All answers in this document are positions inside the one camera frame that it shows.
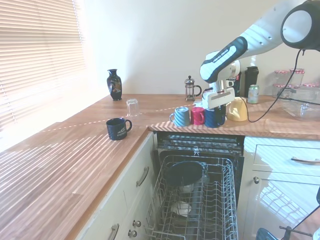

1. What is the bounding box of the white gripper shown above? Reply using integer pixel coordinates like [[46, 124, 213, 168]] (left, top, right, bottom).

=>
[[206, 87, 236, 119]]

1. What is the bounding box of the dark blue mug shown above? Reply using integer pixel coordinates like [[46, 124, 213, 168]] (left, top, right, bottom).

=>
[[204, 106, 227, 129]]

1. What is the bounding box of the pale yellow mug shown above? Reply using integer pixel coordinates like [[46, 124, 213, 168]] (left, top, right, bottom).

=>
[[226, 96, 249, 122]]

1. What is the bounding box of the red mug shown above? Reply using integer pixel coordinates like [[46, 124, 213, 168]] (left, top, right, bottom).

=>
[[190, 106, 206, 126]]

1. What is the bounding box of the blue-grey striped mug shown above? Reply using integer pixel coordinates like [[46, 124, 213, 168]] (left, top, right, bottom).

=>
[[169, 106, 191, 127]]

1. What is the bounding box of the small pale cup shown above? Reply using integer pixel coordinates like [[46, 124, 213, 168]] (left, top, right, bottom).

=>
[[178, 182, 196, 194]]

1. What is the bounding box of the navy mug with white print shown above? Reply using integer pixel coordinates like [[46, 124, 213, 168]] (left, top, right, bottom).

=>
[[105, 117, 133, 142]]

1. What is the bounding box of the black printed canister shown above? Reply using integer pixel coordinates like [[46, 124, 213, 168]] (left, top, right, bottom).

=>
[[226, 72, 243, 97]]

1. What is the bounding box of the glass french press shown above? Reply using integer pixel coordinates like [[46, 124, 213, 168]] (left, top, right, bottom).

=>
[[184, 75, 202, 102]]

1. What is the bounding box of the green drink can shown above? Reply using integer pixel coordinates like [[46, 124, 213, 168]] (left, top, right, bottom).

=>
[[247, 84, 260, 105]]

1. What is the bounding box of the black shaker bottle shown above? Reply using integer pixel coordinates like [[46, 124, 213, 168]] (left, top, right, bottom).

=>
[[244, 66, 260, 98]]

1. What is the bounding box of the glass jar with red lid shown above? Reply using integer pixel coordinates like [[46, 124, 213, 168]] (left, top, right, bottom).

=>
[[289, 68, 306, 87], [272, 84, 293, 99], [273, 70, 291, 86]]

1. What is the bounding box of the dark blue plate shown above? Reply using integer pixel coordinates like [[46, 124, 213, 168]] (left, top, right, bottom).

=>
[[164, 161, 205, 187]]

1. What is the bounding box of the clear drinking glass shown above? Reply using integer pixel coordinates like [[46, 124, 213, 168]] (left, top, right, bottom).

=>
[[126, 98, 140, 118]]

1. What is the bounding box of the clear glass baking dish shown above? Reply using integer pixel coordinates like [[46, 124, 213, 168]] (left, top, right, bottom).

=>
[[278, 86, 320, 121]]

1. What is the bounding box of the cream kitchen cabinet with drawer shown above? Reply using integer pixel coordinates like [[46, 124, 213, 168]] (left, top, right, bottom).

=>
[[237, 136, 320, 240]]

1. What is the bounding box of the white bowl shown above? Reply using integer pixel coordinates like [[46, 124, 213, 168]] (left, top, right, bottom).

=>
[[171, 201, 194, 217]]

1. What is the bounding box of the dark blue painted vase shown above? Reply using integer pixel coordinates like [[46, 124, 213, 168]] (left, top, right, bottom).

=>
[[106, 69, 123, 102]]

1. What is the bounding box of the blue plastic object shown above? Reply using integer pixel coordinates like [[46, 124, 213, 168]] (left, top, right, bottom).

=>
[[255, 227, 279, 240]]

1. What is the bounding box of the white window blind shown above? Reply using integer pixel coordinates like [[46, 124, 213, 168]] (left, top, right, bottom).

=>
[[0, 0, 87, 132]]

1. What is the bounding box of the metal dishwasher rail frame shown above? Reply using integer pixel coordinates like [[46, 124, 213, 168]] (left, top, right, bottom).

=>
[[151, 131, 246, 240]]

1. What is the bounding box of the grey wire dishwasher rack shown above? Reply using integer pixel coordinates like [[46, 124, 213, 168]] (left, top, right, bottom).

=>
[[143, 154, 240, 240]]

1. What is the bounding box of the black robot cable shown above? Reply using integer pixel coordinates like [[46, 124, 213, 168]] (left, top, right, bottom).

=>
[[243, 48, 307, 124]]

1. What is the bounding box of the silver drawer handle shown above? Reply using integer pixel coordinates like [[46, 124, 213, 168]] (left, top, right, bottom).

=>
[[290, 155, 320, 165]]

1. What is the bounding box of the silver bar handle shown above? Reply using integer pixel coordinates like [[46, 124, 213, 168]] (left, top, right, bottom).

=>
[[135, 166, 150, 188], [109, 223, 121, 240]]

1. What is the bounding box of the cream kitchen cabinet with bar handles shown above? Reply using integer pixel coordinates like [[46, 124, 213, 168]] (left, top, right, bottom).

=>
[[72, 131, 161, 240]]

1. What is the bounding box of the black camera stand clamp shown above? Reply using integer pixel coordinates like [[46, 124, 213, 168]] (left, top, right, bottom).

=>
[[278, 224, 314, 240]]

